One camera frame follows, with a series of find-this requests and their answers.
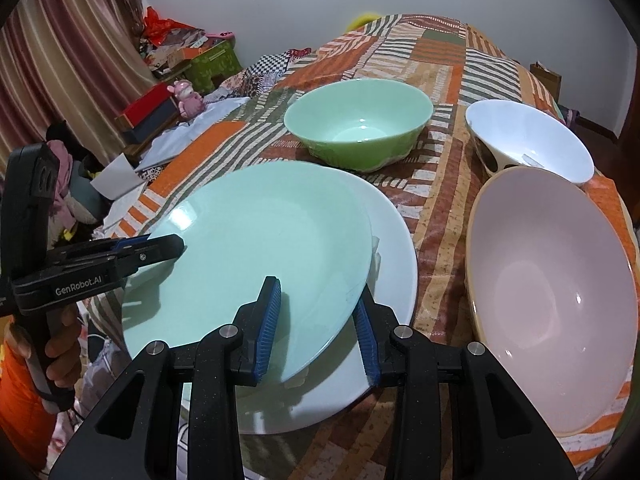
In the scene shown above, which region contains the dark blue flat box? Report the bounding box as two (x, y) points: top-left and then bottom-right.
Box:
(122, 100), (180, 144)

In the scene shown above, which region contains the mint green plate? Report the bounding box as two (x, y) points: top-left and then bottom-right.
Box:
(122, 162), (374, 384)

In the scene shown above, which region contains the brown paper bag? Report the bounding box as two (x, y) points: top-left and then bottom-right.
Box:
(529, 62), (562, 102)

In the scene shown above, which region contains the orange striped patchwork bedspread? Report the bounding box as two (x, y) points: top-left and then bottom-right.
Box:
(106, 14), (639, 479)

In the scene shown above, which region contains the left hand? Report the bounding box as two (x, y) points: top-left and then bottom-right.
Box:
(4, 304), (81, 388)

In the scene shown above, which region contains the white plate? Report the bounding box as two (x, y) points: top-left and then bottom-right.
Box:
(236, 170), (418, 436)

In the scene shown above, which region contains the open white notebook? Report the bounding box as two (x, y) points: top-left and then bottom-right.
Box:
(91, 154), (144, 200)

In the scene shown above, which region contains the green bowl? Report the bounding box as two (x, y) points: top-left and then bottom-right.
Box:
(283, 78), (434, 174)

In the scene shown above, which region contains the pink plush toy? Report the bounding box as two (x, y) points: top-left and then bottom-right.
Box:
(167, 79), (205, 120)

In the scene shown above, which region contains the striped curtain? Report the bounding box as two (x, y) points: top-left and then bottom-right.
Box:
(1, 0), (155, 164)

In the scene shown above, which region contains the yellow green curved object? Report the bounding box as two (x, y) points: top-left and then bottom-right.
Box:
(345, 12), (381, 32)

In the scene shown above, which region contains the checkered patchwork quilt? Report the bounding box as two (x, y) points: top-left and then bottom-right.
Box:
(205, 48), (311, 103)

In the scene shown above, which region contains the green cardboard box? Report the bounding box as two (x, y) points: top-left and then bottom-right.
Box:
(184, 40), (242, 94)

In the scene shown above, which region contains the white patterned bowl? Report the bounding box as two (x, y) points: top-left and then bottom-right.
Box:
(465, 100), (594, 186)

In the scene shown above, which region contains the large pink cream bowl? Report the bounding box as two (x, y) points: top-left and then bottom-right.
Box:
(465, 167), (638, 437)

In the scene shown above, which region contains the red flat box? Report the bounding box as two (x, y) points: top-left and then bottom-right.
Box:
(122, 82), (171, 126)

